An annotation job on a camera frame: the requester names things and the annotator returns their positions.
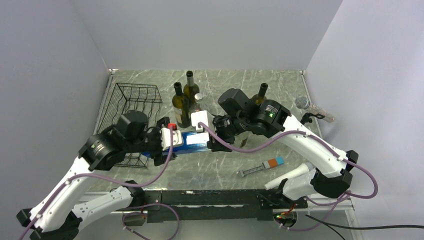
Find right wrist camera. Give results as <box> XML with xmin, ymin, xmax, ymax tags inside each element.
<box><xmin>190</xmin><ymin>110</ymin><xmax>214</xmax><ymax>133</ymax></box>

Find clear bottle silver cap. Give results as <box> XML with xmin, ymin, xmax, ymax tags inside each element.
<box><xmin>191</xmin><ymin>93</ymin><xmax>207</xmax><ymax>113</ymax></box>

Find dark wine bottle right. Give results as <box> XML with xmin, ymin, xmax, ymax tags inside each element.
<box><xmin>251</xmin><ymin>82</ymin><xmax>268</xmax><ymax>105</ymax></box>

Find black wire wine rack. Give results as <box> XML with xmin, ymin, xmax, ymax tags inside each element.
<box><xmin>80</xmin><ymin>83</ymin><xmax>163</xmax><ymax>171</ymax></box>

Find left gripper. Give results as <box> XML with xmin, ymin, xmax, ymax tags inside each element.
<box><xmin>125</xmin><ymin>116</ymin><xmax>178</xmax><ymax>165</ymax></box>

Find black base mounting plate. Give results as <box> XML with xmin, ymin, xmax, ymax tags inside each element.
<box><xmin>127</xmin><ymin>189</ymin><xmax>308</xmax><ymax>223</ymax></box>

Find dark green wine bottle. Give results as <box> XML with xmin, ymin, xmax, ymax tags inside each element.
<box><xmin>172</xmin><ymin>81</ymin><xmax>191</xmax><ymax>129</ymax></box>

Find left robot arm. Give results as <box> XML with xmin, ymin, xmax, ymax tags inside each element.
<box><xmin>16</xmin><ymin>110</ymin><xmax>184</xmax><ymax>240</ymax></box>

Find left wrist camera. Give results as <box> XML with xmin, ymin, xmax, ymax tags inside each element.
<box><xmin>160</xmin><ymin>123</ymin><xmax>184</xmax><ymax>151</ymax></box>

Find black power cable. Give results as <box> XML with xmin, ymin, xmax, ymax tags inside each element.
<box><xmin>305</xmin><ymin>214</ymin><xmax>424</xmax><ymax>240</ymax></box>

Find clear empty glass bottle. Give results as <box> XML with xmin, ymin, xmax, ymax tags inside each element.
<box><xmin>239</xmin><ymin>138</ymin><xmax>248</xmax><ymax>148</ymax></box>

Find green wine bottle grey cap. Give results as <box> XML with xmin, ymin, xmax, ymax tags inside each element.
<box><xmin>183</xmin><ymin>70</ymin><xmax>200</xmax><ymax>106</ymax></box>

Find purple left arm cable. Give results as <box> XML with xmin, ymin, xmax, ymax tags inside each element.
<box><xmin>18</xmin><ymin>127</ymin><xmax>181</xmax><ymax>240</ymax></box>

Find blue square glass bottle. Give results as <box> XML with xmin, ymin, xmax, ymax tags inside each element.
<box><xmin>140</xmin><ymin>130</ymin><xmax>213</xmax><ymax>159</ymax></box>

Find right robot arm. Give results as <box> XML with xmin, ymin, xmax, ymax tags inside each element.
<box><xmin>209</xmin><ymin>88</ymin><xmax>358</xmax><ymax>208</ymax></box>

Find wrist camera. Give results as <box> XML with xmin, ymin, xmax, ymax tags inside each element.
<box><xmin>190</xmin><ymin>110</ymin><xmax>214</xmax><ymax>133</ymax></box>
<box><xmin>160</xmin><ymin>123</ymin><xmax>184</xmax><ymax>151</ymax></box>

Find grey handheld microphone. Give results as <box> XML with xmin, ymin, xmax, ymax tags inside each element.
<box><xmin>295</xmin><ymin>96</ymin><xmax>335</xmax><ymax>123</ymax></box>

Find grey tool coloured blocks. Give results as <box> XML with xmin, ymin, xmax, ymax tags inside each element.
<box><xmin>239</xmin><ymin>156</ymin><xmax>285</xmax><ymax>178</ymax></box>

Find white toy microphone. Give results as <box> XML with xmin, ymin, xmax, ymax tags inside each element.
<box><xmin>264</xmin><ymin>162</ymin><xmax>314</xmax><ymax>191</ymax></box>

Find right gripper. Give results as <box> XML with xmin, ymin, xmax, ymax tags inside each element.
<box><xmin>207</xmin><ymin>113</ymin><xmax>249</xmax><ymax>152</ymax></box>

